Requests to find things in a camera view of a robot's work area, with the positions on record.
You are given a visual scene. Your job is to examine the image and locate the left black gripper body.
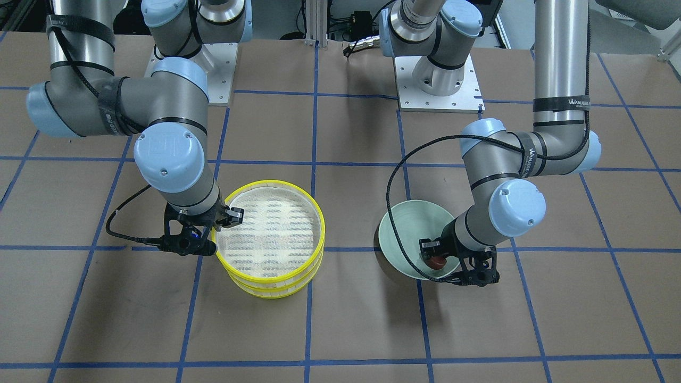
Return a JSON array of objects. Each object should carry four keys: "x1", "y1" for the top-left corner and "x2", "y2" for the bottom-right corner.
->
[{"x1": 419, "y1": 220, "x2": 500, "y2": 287}]

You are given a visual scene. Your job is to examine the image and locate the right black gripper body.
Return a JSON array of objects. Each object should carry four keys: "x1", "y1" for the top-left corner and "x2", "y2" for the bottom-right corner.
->
[{"x1": 160, "y1": 203, "x2": 245, "y2": 256}]

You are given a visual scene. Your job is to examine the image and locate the brown chocolate bun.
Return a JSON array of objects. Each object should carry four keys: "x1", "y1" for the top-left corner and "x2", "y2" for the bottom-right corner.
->
[{"x1": 424, "y1": 255, "x2": 447, "y2": 271}]

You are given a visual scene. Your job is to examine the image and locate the yellow steamer top layer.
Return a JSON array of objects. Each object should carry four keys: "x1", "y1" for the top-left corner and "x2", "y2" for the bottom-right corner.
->
[{"x1": 212, "y1": 180, "x2": 325, "y2": 278}]

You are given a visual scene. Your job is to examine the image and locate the yellow steamer layer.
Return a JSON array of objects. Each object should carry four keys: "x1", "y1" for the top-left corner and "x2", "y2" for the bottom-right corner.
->
[
  {"x1": 212, "y1": 180, "x2": 325, "y2": 278},
  {"x1": 217, "y1": 250, "x2": 324, "y2": 299}
]

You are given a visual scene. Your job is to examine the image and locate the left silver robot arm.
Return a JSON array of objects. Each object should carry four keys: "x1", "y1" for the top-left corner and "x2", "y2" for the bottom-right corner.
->
[{"x1": 378, "y1": 1, "x2": 602, "y2": 287}]

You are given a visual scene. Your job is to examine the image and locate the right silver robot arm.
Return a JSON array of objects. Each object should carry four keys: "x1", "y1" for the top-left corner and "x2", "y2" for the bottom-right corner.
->
[{"x1": 26, "y1": 1, "x2": 252, "y2": 255}]

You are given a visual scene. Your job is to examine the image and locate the yellow steamer bottom layer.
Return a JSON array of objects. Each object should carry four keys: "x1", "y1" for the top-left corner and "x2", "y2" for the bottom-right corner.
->
[{"x1": 217, "y1": 250, "x2": 324, "y2": 299}]

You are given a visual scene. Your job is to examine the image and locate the light green plate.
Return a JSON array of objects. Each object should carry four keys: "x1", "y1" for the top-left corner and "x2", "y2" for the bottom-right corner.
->
[{"x1": 378, "y1": 199, "x2": 459, "y2": 280}]

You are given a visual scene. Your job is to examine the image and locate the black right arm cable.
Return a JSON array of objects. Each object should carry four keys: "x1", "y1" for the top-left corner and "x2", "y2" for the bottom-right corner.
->
[{"x1": 105, "y1": 184, "x2": 167, "y2": 251}]

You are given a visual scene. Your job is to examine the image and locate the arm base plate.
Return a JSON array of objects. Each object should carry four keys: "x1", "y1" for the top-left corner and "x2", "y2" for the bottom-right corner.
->
[
  {"x1": 144, "y1": 43, "x2": 239, "y2": 106},
  {"x1": 394, "y1": 55, "x2": 486, "y2": 113}
]

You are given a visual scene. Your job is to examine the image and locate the aluminium frame post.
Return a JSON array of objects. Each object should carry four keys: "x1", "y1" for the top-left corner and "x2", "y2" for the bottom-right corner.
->
[{"x1": 304, "y1": 0, "x2": 330, "y2": 50}]

